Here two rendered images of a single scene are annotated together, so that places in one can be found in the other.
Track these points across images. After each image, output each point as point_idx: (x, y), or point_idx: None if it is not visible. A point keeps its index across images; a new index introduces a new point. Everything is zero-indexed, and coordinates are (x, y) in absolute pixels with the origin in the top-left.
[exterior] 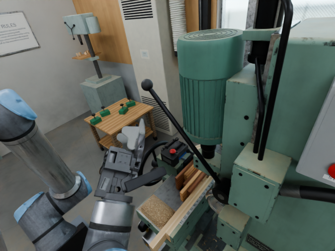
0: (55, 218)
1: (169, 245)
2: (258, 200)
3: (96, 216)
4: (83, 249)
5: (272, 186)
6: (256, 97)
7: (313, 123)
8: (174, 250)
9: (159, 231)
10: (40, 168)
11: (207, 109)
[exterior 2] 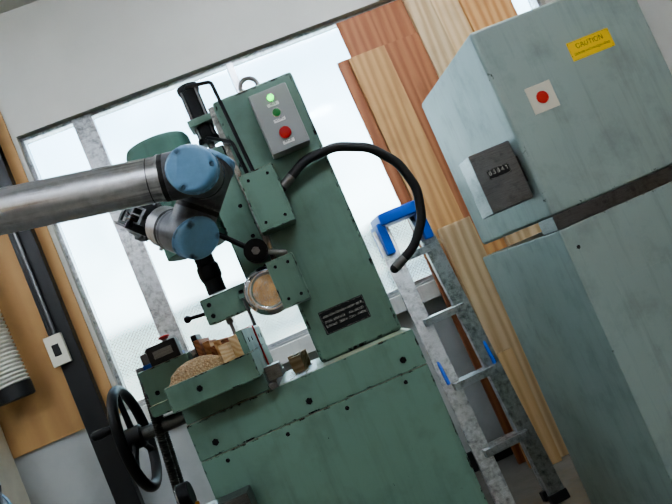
0: None
1: (246, 374)
2: (273, 193)
3: (160, 211)
4: (167, 221)
5: (269, 168)
6: (224, 154)
7: (263, 136)
8: (256, 369)
9: (220, 365)
10: None
11: None
